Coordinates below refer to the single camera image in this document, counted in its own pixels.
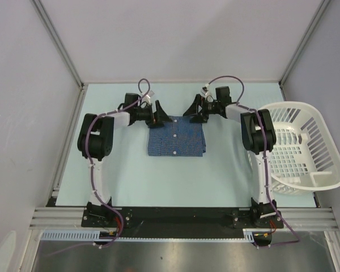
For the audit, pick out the aluminium frame post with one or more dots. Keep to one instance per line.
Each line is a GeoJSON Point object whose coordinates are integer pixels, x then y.
{"type": "Point", "coordinates": [305, 39]}
{"type": "Point", "coordinates": [57, 41]}

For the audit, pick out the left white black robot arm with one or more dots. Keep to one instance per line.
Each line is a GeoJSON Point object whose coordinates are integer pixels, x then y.
{"type": "Point", "coordinates": [95, 142]}

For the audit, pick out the right aluminium frame post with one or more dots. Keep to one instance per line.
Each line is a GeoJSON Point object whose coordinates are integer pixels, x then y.
{"type": "Point", "coordinates": [305, 39]}

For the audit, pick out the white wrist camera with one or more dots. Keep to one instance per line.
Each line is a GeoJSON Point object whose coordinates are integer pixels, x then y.
{"type": "Point", "coordinates": [206, 93]}
{"type": "Point", "coordinates": [147, 97]}

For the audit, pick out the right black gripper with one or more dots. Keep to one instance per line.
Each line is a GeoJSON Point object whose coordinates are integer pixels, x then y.
{"type": "Point", "coordinates": [201, 117]}

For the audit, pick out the blue checkered long sleeve shirt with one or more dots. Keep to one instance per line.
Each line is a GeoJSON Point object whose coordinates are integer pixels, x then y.
{"type": "Point", "coordinates": [180, 137]}

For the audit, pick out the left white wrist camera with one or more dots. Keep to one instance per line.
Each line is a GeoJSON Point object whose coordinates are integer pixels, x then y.
{"type": "Point", "coordinates": [147, 97]}

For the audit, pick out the white plastic laundry basket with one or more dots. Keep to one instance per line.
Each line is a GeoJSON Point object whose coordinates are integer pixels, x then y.
{"type": "Point", "coordinates": [304, 158]}

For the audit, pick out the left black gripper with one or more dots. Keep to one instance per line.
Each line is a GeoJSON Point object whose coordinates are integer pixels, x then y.
{"type": "Point", "coordinates": [157, 118]}

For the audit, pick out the aluminium front rail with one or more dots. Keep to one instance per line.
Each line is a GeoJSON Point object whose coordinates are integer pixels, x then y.
{"type": "Point", "coordinates": [300, 219]}

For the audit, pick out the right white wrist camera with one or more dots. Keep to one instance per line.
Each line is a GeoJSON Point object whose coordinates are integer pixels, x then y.
{"type": "Point", "coordinates": [206, 93]}

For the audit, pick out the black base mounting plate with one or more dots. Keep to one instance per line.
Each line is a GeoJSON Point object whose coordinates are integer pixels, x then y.
{"type": "Point", "coordinates": [178, 222]}

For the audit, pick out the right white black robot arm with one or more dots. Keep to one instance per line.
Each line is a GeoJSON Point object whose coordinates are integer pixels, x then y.
{"type": "Point", "coordinates": [258, 138]}

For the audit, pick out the left aluminium frame post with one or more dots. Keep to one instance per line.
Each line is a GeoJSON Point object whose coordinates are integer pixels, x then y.
{"type": "Point", "coordinates": [57, 41]}

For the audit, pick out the white slotted cable duct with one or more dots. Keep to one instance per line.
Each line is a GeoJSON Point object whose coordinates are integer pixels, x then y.
{"type": "Point", "coordinates": [102, 236]}

